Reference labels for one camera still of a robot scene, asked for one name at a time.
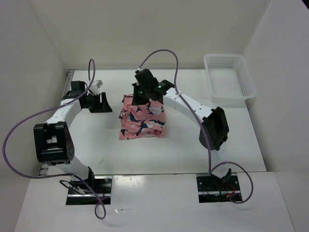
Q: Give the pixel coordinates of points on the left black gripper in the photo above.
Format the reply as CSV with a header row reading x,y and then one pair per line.
x,y
103,107

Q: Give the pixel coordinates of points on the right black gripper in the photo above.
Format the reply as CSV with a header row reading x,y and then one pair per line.
x,y
136,99

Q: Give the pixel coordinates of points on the pink shark print shorts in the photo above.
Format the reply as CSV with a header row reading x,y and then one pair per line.
x,y
141,121

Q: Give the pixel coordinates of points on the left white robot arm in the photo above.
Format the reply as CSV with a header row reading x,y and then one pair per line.
x,y
53,142

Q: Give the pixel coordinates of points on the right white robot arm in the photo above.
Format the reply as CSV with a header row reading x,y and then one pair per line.
x,y
212,122

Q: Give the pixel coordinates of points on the white plastic basket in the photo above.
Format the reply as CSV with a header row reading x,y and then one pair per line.
x,y
229,78

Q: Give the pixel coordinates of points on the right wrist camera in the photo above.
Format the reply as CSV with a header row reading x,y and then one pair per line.
x,y
146,79

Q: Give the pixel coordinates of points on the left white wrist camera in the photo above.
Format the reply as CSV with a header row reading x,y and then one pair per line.
x,y
94,88

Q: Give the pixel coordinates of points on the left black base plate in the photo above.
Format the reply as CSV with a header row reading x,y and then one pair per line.
x,y
79,194

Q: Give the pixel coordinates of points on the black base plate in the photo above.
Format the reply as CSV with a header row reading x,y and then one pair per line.
x,y
79,194
212,189

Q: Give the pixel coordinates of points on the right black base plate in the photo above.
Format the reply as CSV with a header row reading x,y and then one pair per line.
x,y
212,189

